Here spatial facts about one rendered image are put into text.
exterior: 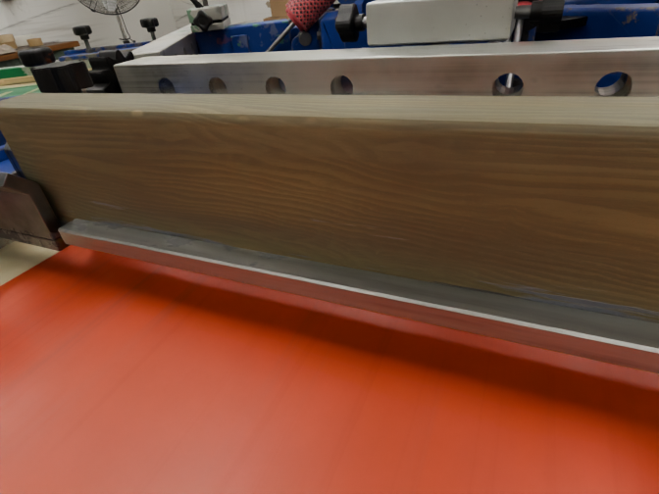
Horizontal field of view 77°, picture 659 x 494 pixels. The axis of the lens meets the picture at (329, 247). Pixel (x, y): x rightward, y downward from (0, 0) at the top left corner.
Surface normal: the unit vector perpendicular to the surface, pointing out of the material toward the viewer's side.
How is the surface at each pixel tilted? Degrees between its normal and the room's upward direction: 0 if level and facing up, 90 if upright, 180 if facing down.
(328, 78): 90
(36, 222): 90
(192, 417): 0
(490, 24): 90
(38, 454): 0
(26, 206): 90
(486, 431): 0
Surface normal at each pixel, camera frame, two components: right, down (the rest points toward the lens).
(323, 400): -0.10, -0.83
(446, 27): -0.41, 0.53
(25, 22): 0.91, 0.14
